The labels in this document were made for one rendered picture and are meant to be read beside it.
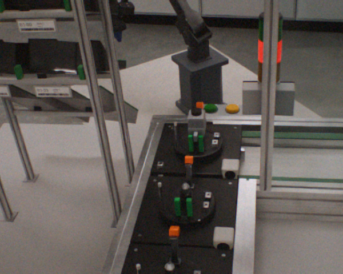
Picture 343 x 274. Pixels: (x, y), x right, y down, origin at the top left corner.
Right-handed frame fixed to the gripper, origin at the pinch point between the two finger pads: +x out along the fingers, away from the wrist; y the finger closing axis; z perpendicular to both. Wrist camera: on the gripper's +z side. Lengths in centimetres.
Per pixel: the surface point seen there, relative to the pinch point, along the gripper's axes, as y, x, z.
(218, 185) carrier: -90, -2, 7
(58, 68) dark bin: -70, -37, -22
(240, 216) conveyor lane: -102, -2, 8
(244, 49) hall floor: 146, 139, 112
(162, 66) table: -1.2, 22.6, 15.1
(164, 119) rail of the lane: -53, 4, 3
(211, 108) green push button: -55, 4, 18
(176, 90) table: -22.5, 19.6, 15.1
